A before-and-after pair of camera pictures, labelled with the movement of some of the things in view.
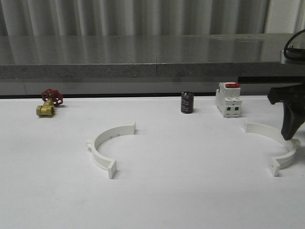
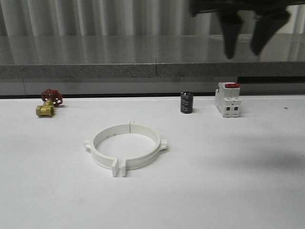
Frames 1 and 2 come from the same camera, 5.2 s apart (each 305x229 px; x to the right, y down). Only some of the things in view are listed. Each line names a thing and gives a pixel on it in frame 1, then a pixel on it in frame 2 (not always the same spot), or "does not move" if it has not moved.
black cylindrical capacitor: [187, 102] does not move
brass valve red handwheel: [52, 98] does not move
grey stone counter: [144, 65] does not move
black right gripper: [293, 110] to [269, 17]
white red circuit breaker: [228, 100] does not move
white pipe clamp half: [291, 145] to [147, 159]
